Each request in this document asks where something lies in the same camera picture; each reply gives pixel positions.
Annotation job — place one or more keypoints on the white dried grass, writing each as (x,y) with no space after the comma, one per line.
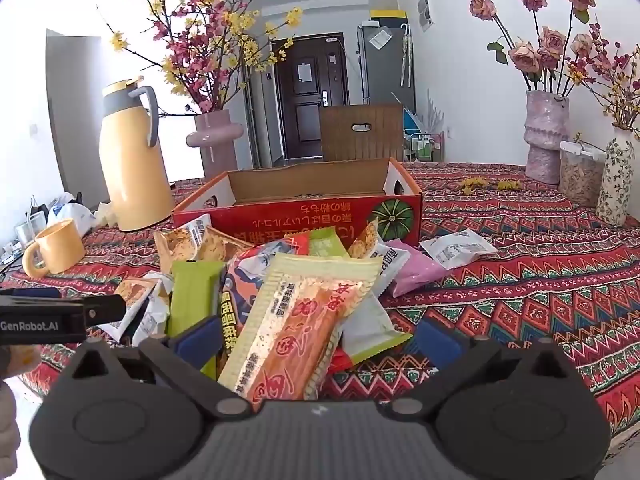
(425,110)

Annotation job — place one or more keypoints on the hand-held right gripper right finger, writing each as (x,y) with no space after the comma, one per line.
(436,341)

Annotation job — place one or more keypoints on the white door notice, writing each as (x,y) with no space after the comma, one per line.
(305,72)

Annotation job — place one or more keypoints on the dark brown door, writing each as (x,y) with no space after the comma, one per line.
(305,125)

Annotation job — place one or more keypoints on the pink snack packet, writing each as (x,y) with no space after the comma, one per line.
(417,270)

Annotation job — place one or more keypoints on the hanging white umbrellas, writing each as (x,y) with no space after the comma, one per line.
(406,55)

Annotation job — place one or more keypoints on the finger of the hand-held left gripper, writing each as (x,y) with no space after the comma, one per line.
(105,308)

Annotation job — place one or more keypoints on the yellow thermos jug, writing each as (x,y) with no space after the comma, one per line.
(130,170)

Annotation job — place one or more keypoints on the person's pale jacket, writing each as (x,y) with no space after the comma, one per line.
(7,435)

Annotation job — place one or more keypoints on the wooden chair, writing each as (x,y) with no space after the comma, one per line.
(350,145)

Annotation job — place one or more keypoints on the small white object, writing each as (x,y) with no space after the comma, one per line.
(106,215)

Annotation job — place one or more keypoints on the smooth pink vase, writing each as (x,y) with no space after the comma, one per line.
(215,135)

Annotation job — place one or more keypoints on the grey refrigerator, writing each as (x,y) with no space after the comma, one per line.
(380,75)

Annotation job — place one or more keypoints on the white paper sheet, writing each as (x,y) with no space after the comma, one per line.
(381,40)

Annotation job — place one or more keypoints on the clear container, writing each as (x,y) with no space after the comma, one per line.
(30,230)

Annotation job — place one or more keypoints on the rack with bottles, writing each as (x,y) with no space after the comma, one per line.
(425,147)

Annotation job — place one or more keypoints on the dried pink roses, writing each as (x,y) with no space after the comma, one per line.
(525,55)

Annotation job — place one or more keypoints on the white green-edged snack packet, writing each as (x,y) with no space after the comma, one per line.
(370,330)

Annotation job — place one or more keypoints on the red and yellow twig bouquet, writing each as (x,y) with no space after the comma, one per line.
(625,105)

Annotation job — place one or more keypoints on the red cartoon snack bag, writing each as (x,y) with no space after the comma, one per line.
(245,280)

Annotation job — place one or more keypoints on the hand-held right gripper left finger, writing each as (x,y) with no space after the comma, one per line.
(197,341)

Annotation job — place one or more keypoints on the pink and yellow blossom branches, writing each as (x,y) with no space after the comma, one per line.
(200,60)

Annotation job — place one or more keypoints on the white floral vase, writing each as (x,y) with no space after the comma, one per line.
(615,180)

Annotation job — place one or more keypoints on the clear storage jar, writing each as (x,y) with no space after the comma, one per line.
(580,180)

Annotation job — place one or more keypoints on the plain white snack packet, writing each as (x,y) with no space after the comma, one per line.
(455,250)

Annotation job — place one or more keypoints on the small red snack packet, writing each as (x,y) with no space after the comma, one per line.
(339,360)

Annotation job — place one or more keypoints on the cream and orange snack packet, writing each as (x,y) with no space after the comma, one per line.
(300,335)

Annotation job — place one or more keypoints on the white wall panel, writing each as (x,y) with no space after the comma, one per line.
(424,10)

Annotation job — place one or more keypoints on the light green snack packet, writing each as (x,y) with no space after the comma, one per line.
(327,245)

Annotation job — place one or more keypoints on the fallen yellow blossoms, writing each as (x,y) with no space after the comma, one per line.
(472,185)

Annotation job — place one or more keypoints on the yellow ceramic mug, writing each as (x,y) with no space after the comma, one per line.
(57,250)

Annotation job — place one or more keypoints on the yellow and black box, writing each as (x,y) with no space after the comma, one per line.
(387,12)

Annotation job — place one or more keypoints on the textured pink vase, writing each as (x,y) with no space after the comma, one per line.
(545,130)

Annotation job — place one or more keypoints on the red cardboard box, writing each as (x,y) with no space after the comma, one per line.
(300,215)

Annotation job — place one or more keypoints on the white plastic bags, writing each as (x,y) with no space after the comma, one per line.
(70,215)

